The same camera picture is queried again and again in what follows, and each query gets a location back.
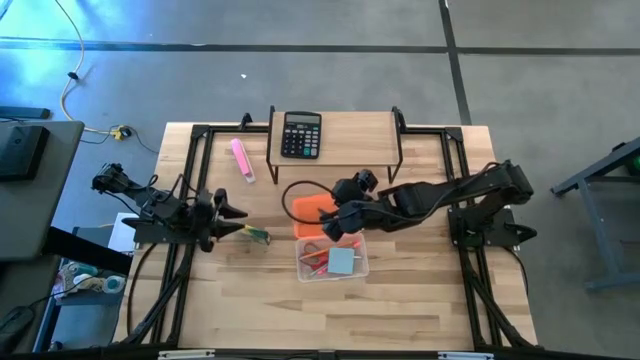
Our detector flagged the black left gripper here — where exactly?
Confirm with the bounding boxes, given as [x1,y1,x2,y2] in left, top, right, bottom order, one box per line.
[192,187,249,254]

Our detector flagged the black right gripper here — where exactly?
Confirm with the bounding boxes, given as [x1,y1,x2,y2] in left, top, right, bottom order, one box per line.
[318,197,384,243]

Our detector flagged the clear pencil box orange lid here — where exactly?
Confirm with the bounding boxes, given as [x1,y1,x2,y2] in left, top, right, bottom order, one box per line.
[292,193,370,284]

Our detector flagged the red handled scissors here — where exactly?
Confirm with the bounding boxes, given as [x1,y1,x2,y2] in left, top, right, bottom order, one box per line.
[299,242,331,272]

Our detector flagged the blue sticky note pad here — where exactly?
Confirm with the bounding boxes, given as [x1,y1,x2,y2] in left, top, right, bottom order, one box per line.
[327,247,357,276]

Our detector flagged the pink and white marker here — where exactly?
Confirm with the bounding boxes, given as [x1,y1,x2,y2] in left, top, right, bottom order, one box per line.
[230,138,257,185]

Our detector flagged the wooden riser shelf black legs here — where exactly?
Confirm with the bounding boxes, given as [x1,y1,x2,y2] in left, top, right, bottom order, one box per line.
[265,104,407,185]

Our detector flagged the black desk calculator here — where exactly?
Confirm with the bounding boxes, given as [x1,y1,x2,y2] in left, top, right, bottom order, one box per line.
[280,110,323,160]

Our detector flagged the white paper sheet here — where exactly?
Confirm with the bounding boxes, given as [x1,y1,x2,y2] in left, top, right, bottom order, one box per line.
[108,212,141,254]

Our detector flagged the clear tape roll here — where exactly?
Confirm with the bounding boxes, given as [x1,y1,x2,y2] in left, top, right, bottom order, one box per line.
[101,274,127,296]

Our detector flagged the black angled panel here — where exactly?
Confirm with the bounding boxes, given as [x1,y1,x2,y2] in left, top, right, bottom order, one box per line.
[46,225,134,276]

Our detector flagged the blue grey utility cart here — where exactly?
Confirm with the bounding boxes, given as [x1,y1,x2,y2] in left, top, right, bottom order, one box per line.
[33,227,127,352]

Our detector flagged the grey side desk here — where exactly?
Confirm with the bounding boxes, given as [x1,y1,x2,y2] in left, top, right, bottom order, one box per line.
[0,119,85,262]

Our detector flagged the black flat device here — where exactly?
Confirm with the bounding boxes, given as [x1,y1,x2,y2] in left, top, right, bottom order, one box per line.
[0,124,51,182]

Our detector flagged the black computer mouse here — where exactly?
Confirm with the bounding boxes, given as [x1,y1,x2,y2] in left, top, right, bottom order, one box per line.
[0,305,36,351]

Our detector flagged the blue grey metal table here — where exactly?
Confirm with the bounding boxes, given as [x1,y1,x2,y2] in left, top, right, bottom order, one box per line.
[551,137,640,292]

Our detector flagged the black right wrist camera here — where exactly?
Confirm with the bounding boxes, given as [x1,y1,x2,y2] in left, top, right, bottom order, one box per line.
[332,168,380,204]

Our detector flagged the black right camera cable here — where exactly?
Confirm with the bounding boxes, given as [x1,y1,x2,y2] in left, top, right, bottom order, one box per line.
[280,179,351,226]

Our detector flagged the black aluminium table frame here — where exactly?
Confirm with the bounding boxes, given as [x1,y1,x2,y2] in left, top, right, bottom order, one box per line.
[117,112,539,351]

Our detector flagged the white floor cable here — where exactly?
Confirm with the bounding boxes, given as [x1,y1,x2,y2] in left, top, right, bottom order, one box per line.
[53,0,119,136]

